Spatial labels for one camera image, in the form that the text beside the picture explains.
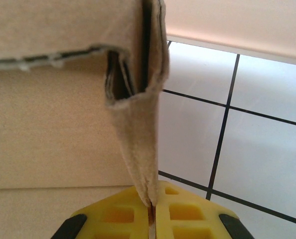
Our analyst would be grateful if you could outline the brown cardboard box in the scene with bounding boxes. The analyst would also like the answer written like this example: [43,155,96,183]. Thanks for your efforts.
[0,0,171,239]

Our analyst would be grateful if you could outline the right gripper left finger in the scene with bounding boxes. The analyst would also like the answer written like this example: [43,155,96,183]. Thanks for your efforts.
[53,185,155,239]

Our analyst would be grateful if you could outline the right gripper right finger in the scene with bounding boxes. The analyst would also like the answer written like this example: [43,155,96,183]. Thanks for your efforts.
[154,180,249,239]

